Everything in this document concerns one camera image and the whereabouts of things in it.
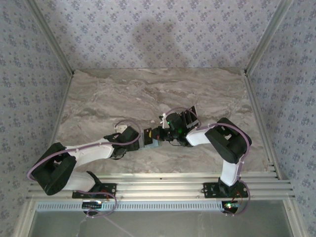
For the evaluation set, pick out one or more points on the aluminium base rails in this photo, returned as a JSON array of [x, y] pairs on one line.
[[160, 187]]

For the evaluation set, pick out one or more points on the aluminium table side rail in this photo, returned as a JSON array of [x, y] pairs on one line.
[[261, 123], [61, 111]]

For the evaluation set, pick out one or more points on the small circuit board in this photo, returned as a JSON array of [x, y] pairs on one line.
[[92, 205], [229, 206]]

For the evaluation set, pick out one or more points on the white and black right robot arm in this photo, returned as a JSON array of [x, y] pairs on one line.
[[197, 137]]

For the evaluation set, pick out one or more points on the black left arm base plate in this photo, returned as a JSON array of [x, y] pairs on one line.
[[108, 188]]

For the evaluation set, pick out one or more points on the aluminium frame leg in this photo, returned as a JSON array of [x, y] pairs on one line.
[[293, 219], [24, 222]]

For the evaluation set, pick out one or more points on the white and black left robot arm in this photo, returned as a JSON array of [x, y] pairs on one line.
[[93, 153]]

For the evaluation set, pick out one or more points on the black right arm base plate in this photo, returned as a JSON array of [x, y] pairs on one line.
[[209, 190]]

